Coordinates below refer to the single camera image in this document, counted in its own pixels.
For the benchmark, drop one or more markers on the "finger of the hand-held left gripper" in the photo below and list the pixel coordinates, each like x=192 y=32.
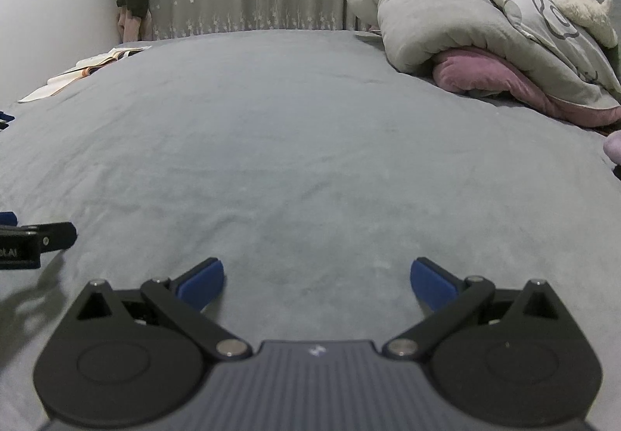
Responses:
x=7 y=219
x=48 y=237

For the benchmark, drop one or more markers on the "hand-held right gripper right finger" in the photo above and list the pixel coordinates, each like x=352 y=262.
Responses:
x=429 y=285

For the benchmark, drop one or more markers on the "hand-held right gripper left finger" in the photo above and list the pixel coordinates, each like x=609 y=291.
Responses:
x=203 y=283

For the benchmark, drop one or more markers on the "dark blue object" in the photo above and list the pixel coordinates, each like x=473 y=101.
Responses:
x=5 y=118

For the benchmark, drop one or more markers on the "white booklet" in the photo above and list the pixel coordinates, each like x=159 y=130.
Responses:
x=48 y=89

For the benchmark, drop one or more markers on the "pink blanket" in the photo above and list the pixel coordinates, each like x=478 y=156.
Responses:
x=475 y=72

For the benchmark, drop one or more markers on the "pink hanging garment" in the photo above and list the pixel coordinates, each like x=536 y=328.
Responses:
x=131 y=28

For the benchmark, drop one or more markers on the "folded lilac garment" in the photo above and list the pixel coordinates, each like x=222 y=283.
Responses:
x=613 y=147

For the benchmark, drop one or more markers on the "grey quilt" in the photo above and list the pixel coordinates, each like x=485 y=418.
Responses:
x=412 y=13

